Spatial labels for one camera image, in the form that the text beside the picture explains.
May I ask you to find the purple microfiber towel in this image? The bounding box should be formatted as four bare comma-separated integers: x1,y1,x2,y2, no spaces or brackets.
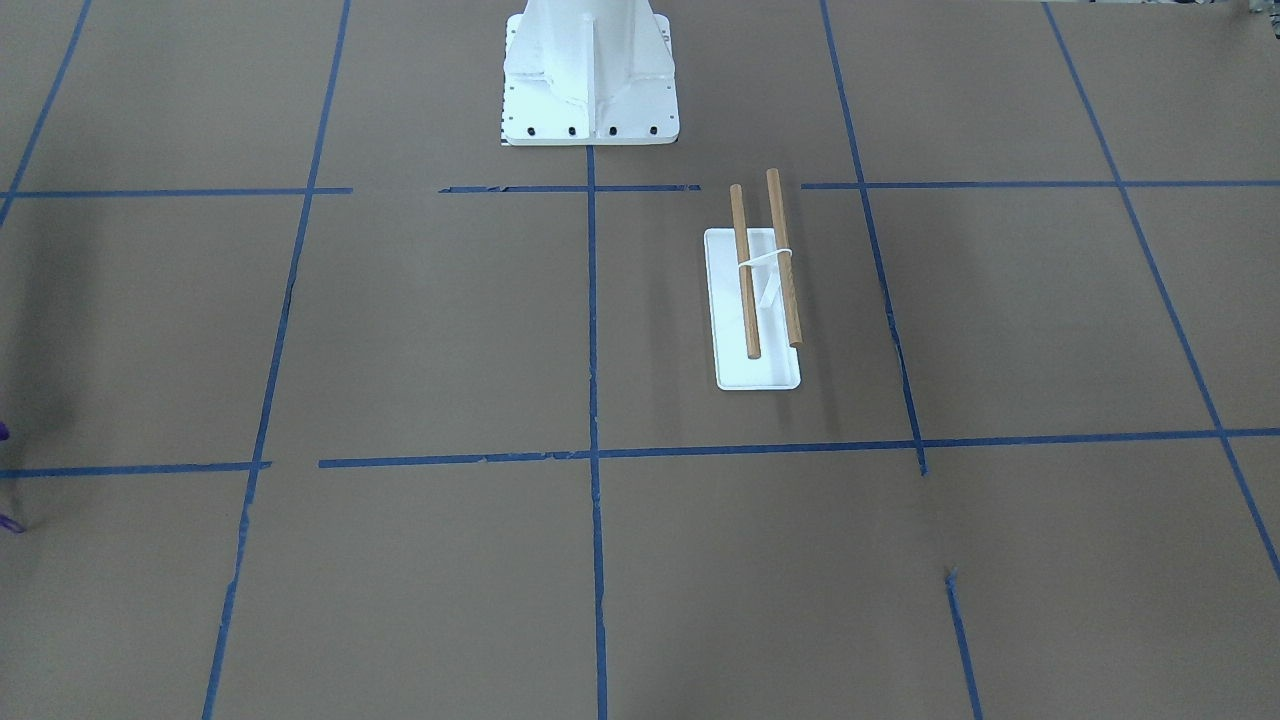
0,421,26,536

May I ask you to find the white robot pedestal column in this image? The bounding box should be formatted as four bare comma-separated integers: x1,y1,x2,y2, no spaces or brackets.
500,1,681,147

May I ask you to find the lower wooden rack rod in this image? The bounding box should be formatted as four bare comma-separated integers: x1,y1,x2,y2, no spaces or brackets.
730,184,762,360

